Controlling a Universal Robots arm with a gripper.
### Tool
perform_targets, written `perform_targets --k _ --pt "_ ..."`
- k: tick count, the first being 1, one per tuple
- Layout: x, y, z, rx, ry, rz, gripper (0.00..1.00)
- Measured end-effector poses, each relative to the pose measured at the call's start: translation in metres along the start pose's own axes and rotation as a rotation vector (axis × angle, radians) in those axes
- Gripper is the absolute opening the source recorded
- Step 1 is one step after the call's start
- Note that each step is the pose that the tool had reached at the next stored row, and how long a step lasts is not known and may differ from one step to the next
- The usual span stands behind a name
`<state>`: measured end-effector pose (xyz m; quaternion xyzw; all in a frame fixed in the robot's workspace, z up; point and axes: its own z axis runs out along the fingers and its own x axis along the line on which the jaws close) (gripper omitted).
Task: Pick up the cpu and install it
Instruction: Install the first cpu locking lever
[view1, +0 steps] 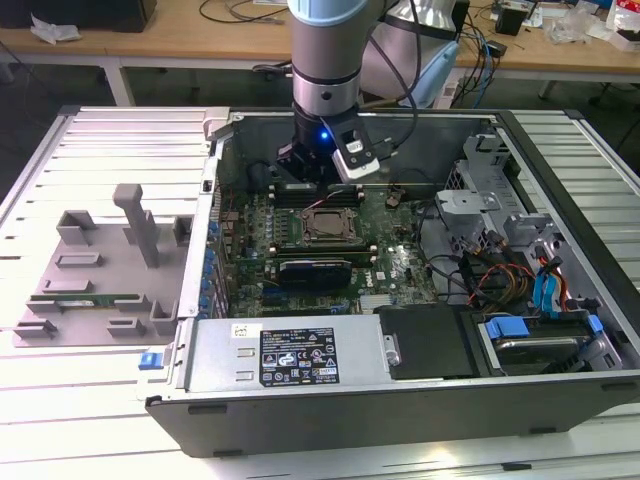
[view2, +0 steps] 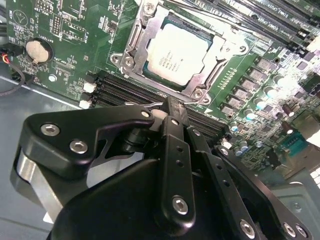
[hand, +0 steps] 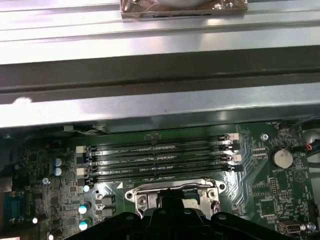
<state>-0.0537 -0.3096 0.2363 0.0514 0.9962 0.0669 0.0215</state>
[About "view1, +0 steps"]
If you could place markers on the black graphics card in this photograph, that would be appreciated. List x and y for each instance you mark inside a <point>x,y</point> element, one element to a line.
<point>315,275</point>

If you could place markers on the large black box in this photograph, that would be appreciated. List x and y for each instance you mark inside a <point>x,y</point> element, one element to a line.
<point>75,12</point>

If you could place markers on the black RAM slot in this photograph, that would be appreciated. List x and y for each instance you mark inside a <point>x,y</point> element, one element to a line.
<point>280,191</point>
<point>325,257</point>
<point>320,247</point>
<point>290,201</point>

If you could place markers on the small black cube device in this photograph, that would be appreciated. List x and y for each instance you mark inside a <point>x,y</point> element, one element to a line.
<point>510,22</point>

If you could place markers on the blue plastic release latch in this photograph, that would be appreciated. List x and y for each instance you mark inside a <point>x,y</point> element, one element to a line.
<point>149,361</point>

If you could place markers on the blue card retention clip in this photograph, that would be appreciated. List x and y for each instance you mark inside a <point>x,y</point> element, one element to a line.
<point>215,231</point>
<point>204,302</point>
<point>210,260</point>

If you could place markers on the green motherboard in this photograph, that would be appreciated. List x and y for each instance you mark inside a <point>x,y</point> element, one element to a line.
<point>400,280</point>

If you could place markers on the wooden desk white frame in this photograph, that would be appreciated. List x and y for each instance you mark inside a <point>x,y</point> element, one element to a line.
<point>150,45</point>

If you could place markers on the green RAM stick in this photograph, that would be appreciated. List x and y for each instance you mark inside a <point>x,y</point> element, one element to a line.
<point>100,300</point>

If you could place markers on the silver metal drive cage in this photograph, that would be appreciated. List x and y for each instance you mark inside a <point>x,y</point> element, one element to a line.
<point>467,205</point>

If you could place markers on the clear plastic wrapping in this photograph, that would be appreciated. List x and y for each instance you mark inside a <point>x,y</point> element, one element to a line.
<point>575,25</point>

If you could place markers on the silver power supply unit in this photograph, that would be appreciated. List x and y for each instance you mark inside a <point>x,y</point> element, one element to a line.
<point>220,350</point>

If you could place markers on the black cylinder part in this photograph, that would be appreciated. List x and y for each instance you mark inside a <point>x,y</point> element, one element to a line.
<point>259,175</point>

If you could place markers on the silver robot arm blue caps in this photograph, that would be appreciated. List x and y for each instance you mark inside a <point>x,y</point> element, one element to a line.
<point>325,60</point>

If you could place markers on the silver chipset heatsink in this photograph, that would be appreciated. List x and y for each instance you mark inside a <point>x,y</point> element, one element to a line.
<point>377,302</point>

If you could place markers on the white red plastic bag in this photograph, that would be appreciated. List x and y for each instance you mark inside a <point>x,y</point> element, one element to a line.
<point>625,15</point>

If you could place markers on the black plastic shroud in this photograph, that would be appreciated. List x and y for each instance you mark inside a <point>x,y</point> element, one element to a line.
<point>430,345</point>

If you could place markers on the small black adapter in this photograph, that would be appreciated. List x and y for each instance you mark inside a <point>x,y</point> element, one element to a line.
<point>497,48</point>

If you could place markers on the hard disk in blue carrier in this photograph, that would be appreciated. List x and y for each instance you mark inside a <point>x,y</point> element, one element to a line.
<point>535,350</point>

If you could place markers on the black open PC case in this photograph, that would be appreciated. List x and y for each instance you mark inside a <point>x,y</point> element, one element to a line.
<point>350,425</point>

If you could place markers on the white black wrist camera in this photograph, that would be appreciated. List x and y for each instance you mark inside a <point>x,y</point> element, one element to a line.
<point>357,160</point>

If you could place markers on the grey parts rack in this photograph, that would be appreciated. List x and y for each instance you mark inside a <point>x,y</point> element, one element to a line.
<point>115,300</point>

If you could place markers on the crumpled white plastic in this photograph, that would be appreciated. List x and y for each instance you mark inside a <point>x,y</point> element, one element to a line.
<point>52,30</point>

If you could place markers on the coin battery holder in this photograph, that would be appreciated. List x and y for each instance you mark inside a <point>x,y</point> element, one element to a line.
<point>393,200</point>

